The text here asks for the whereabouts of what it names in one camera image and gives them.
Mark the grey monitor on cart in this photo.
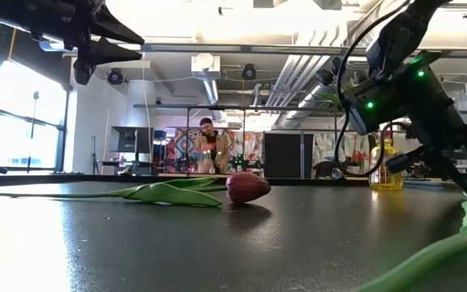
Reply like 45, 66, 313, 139
109, 126, 155, 175

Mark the metal overhead rig bar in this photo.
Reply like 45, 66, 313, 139
139, 42, 467, 58

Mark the black table mat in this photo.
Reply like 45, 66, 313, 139
0, 178, 467, 292

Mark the black ceiling speaker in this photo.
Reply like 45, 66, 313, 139
106, 67, 125, 86
241, 63, 258, 81

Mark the yellow glass vase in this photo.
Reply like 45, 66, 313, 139
369, 140, 405, 191

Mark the black partition panel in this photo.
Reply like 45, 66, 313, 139
263, 131, 315, 179

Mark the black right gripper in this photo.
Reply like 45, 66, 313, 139
409, 50, 467, 197

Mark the colourful wall mural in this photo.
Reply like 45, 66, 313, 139
164, 127, 265, 176

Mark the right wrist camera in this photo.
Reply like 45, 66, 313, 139
343, 76, 411, 137

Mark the silver ventilation duct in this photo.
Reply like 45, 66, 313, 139
263, 19, 352, 131

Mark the person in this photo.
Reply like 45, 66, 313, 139
194, 117, 230, 175

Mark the black metal table frame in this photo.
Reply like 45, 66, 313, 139
0, 173, 467, 188

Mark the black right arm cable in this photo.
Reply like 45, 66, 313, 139
333, 0, 415, 178

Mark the red artificial tulip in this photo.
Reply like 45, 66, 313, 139
0, 170, 272, 208
353, 190, 467, 292

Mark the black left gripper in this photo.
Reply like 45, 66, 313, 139
34, 0, 146, 87

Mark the long ceiling light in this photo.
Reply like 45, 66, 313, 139
38, 39, 76, 53

